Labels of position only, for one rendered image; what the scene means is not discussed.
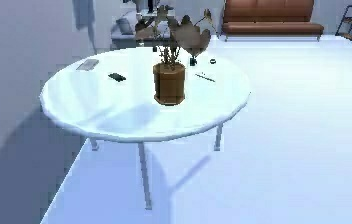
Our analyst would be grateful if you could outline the brown potted house plant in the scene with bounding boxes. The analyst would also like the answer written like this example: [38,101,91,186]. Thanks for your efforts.
[134,4,215,107]

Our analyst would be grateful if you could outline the brown leather sofa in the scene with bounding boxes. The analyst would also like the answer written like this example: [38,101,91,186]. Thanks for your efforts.
[221,0,325,42]

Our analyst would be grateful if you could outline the grey flat rectangular object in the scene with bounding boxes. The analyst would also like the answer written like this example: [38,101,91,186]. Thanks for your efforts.
[75,58,100,72]

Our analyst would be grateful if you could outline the white round table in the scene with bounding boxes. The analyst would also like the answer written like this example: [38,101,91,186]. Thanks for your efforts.
[39,46,252,211]

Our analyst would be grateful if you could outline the black remote control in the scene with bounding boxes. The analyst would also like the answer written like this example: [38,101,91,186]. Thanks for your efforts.
[107,72,127,83]

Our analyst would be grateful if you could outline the grey low table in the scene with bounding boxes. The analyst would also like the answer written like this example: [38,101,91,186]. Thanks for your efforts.
[109,9,177,51]

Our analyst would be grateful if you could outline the thin dark pen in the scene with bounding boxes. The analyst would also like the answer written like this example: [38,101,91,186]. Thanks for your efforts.
[194,72,216,83]

